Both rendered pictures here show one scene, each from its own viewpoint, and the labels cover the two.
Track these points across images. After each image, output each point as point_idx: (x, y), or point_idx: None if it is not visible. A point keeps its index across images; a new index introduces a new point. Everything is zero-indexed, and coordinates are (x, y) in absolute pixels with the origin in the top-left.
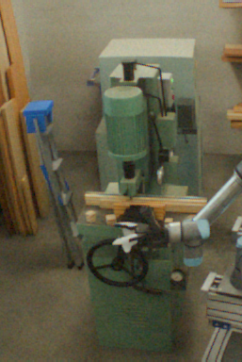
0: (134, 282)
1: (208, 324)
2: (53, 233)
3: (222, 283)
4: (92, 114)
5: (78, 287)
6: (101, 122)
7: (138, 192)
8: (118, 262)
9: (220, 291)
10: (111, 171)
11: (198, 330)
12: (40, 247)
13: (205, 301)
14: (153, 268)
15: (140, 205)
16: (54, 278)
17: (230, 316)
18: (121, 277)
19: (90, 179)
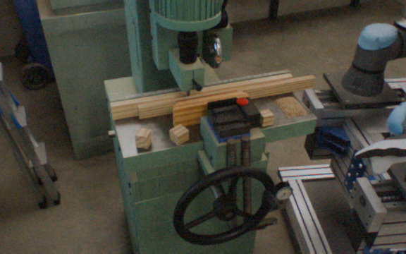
0: (249, 227)
1: (356, 253)
2: None
3: None
4: None
5: (69, 231)
6: (38, 5)
7: (172, 84)
8: (232, 205)
9: None
10: (70, 68)
11: (254, 240)
12: None
13: (378, 227)
14: (240, 188)
15: (223, 99)
16: (27, 233)
17: None
18: (192, 216)
19: (12, 88)
